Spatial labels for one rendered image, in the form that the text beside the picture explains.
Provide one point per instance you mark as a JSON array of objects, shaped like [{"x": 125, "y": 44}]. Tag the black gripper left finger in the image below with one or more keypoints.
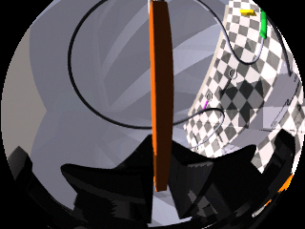
[{"x": 131, "y": 181}]

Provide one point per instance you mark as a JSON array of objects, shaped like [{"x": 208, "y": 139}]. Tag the orange handle with grey loop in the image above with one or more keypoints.
[{"x": 162, "y": 92}]

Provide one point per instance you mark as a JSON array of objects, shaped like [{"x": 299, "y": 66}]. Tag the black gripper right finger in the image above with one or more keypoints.
[{"x": 192, "y": 174}]

